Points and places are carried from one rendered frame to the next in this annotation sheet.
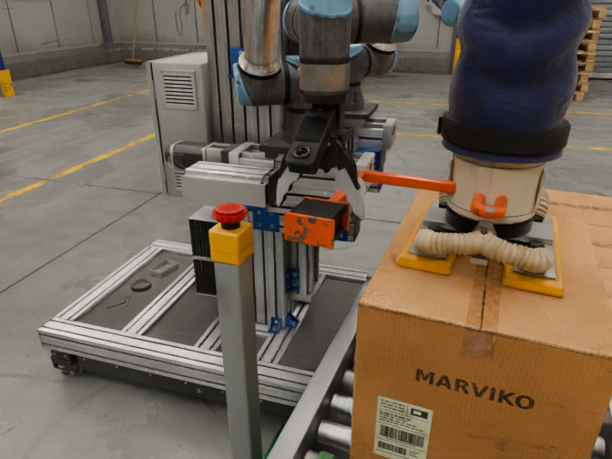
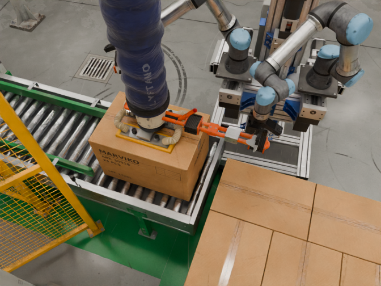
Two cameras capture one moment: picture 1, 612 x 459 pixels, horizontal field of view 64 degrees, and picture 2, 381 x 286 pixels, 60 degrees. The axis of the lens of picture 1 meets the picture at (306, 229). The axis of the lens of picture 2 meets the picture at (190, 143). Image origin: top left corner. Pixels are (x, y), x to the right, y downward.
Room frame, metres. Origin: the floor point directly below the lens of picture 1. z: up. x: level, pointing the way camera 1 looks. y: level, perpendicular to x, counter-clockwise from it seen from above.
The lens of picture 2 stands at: (1.13, -1.53, 2.46)
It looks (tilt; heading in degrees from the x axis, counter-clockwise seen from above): 56 degrees down; 89
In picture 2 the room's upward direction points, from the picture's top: 2 degrees counter-clockwise
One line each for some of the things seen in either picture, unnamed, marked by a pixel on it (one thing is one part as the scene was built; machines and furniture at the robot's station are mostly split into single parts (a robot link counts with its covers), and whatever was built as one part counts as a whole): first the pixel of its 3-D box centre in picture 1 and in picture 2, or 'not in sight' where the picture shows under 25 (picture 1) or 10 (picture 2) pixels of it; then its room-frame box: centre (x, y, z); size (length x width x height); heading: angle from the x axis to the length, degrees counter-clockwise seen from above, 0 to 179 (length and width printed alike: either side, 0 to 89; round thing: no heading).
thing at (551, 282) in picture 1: (534, 240); (145, 135); (0.89, -0.46, 0.97); 0.34 x 0.10 x 0.05; 157
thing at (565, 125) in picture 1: (501, 127); (148, 96); (0.93, -0.37, 1.19); 0.23 x 0.23 x 0.04
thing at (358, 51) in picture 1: (347, 61); (328, 58); (1.92, -0.16, 1.20); 0.13 x 0.12 x 0.14; 122
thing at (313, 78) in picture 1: (322, 77); not in sight; (0.77, -0.03, 1.31); 0.08 x 0.08 x 0.05
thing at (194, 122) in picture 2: not in sight; (193, 123); (1.16, -0.47, 1.08); 0.10 x 0.08 x 0.06; 67
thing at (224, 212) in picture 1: (229, 217); not in sight; (0.91, 0.15, 1.02); 0.07 x 0.07 x 0.04
